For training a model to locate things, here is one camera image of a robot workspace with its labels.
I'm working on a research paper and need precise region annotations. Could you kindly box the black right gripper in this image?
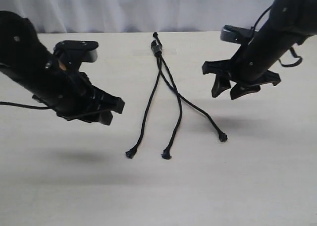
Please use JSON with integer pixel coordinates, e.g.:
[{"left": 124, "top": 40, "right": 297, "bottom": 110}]
[{"left": 202, "top": 41, "right": 281, "bottom": 100}]

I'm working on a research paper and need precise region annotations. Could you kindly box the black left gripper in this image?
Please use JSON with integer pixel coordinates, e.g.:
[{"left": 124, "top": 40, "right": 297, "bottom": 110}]
[{"left": 32, "top": 50, "right": 124, "bottom": 126}]

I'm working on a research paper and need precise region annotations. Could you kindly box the black rope strand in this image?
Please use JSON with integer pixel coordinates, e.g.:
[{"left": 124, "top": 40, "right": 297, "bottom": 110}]
[
  {"left": 125, "top": 32, "right": 162, "bottom": 159},
  {"left": 151, "top": 41, "right": 183, "bottom": 160},
  {"left": 155, "top": 55, "right": 228, "bottom": 142}
]

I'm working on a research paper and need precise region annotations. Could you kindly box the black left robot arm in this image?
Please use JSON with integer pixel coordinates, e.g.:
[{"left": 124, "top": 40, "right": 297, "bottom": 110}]
[{"left": 0, "top": 10, "right": 125, "bottom": 125}]

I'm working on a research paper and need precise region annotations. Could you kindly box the clear tape strip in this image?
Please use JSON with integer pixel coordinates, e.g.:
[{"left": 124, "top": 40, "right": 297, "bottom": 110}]
[{"left": 132, "top": 49, "right": 177, "bottom": 57}]

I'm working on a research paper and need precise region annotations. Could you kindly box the white backdrop curtain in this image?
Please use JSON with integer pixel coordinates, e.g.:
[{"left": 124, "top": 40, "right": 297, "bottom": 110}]
[{"left": 0, "top": 0, "right": 273, "bottom": 33}]

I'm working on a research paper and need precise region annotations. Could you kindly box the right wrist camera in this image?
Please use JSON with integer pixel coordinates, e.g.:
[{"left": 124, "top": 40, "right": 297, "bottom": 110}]
[{"left": 220, "top": 25, "right": 258, "bottom": 45}]

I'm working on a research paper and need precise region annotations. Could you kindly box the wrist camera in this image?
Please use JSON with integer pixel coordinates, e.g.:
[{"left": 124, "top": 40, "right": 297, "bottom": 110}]
[
  {"left": 53, "top": 40, "right": 99, "bottom": 63},
  {"left": 220, "top": 25, "right": 258, "bottom": 45}
]

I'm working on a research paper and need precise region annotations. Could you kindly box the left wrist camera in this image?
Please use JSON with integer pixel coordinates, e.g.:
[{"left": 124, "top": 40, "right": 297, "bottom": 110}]
[{"left": 53, "top": 40, "right": 99, "bottom": 63}]

